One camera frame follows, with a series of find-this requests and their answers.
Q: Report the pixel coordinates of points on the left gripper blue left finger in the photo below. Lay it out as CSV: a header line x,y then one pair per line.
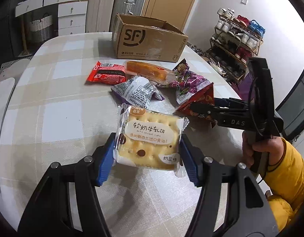
x,y
103,160

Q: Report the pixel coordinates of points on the cream cracker biscuit packet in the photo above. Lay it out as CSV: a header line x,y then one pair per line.
x,y
149,139

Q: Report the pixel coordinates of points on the checkered tablecloth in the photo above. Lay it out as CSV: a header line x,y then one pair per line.
x,y
55,115

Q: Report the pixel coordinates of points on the light switch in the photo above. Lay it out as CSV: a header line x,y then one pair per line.
x,y
244,1

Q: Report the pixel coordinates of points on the white drawer desk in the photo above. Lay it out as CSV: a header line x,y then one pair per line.
x,y
71,13

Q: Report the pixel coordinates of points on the yellow right sleeve forearm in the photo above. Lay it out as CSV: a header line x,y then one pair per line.
x,y
286,181

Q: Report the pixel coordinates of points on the white side table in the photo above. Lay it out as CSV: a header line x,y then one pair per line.
x,y
6,89

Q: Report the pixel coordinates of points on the silver white snack packet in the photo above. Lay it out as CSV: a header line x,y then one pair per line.
x,y
137,91

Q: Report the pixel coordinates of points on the wooden shoe rack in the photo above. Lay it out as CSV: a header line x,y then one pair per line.
x,y
236,39

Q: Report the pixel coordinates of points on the purple snack packet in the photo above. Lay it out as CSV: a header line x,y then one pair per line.
x,y
185,80

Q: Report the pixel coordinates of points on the silver suitcase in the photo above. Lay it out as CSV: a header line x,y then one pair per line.
x,y
129,7

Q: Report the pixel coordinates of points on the right hand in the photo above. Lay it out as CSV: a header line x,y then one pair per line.
x,y
274,146

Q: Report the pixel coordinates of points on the purple bag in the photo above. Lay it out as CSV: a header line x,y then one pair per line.
x,y
244,87

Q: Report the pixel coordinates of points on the red black snack packet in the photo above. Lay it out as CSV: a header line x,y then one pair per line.
x,y
107,73

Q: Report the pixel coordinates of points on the woven laundry basket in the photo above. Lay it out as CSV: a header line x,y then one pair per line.
x,y
41,30

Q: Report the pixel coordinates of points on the red triangular snack packet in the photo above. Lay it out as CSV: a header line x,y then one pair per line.
x,y
199,104

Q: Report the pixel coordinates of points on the orange bread packet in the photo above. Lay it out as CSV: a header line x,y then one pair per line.
x,y
152,72

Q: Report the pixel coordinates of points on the SF cardboard box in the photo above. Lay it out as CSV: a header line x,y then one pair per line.
x,y
137,37

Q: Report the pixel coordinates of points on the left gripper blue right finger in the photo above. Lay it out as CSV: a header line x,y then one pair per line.
x,y
192,158

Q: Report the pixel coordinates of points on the wooden door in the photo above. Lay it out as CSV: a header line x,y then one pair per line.
x,y
175,12

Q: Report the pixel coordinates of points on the beige suitcase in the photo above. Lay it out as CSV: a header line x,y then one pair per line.
x,y
98,15

